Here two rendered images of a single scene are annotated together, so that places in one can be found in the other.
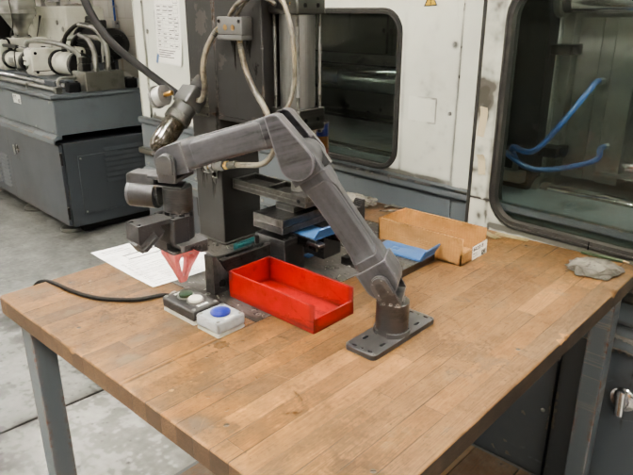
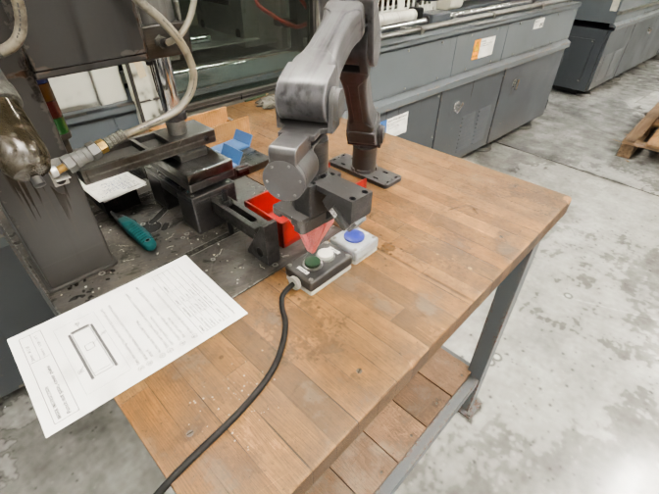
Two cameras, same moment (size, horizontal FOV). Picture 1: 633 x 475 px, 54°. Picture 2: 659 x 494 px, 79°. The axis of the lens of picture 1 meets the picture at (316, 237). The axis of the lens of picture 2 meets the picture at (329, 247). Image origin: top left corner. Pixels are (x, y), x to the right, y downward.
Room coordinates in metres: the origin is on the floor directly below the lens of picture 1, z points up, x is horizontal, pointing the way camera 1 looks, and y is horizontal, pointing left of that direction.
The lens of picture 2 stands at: (1.10, 0.81, 1.39)
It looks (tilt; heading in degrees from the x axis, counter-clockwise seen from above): 38 degrees down; 272
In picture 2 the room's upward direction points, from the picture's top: straight up
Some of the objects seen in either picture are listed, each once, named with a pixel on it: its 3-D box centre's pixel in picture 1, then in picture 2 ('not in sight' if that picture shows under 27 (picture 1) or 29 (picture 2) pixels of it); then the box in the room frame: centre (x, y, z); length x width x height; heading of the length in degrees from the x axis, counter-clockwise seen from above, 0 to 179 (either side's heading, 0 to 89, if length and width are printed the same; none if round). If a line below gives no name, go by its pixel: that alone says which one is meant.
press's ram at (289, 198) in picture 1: (273, 169); (141, 123); (1.47, 0.10, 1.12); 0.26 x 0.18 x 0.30; 47
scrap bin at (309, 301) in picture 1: (289, 291); (308, 201); (1.17, 0.06, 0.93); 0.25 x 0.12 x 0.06; 47
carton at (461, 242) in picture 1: (431, 236); (202, 134); (1.51, -0.30, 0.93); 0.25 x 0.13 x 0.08; 47
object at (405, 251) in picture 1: (405, 246); (224, 144); (1.42, -0.22, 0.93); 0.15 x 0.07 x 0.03; 51
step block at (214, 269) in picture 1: (220, 270); (261, 236); (1.25, 0.21, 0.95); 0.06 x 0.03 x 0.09; 137
